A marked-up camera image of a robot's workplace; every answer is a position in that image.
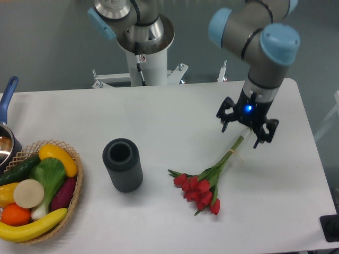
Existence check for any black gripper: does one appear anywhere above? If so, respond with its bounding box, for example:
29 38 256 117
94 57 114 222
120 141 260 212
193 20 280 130
216 91 279 149

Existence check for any red tulip bouquet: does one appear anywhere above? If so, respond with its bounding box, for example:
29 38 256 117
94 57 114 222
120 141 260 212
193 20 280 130
168 128 252 215

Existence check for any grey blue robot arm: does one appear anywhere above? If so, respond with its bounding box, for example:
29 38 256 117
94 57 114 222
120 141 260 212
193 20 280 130
87 1 300 144

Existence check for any dark grey ribbed vase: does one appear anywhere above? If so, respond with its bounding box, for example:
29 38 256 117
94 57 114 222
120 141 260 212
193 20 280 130
102 138 143 193

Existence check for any black device at edge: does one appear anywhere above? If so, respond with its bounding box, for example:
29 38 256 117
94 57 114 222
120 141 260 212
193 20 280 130
319 214 338 242

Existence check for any purple sweet potato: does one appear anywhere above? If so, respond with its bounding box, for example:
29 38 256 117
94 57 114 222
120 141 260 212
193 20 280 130
50 177 76 211

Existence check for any yellow squash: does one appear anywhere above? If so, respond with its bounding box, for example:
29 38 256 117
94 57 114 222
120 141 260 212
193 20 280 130
38 144 78 177

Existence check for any green bok choy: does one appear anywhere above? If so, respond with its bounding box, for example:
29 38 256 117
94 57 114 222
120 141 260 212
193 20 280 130
29 158 66 221

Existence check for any woven wicker basket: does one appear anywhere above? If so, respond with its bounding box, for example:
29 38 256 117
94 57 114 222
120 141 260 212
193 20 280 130
5 140 83 244

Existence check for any beige round slice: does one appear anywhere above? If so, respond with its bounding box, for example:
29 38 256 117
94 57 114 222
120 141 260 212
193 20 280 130
13 179 44 208

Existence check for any dark green cucumber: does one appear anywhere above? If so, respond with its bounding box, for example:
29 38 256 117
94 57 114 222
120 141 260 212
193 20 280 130
1 155 41 186

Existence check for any yellow bell pepper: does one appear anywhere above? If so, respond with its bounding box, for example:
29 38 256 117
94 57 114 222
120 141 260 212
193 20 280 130
0 183 19 207

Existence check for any orange fruit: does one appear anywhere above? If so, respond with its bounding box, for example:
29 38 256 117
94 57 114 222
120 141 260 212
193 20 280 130
1 204 31 226

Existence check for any yellow banana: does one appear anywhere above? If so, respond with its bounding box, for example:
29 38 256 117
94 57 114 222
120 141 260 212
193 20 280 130
1 208 68 243

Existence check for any white metal mounting frame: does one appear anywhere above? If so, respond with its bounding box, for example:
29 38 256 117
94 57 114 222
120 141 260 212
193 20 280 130
92 60 227 88

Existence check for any white frame at right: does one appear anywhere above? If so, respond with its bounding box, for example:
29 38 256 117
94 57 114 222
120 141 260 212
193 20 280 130
314 91 338 142

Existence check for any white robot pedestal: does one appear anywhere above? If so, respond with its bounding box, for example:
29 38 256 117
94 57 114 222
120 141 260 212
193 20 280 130
126 49 167 87

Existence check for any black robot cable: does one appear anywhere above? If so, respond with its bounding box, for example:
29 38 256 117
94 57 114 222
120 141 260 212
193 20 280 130
133 41 147 87

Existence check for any blue handled saucepan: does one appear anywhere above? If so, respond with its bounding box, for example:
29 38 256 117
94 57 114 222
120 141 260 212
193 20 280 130
1 76 22 176

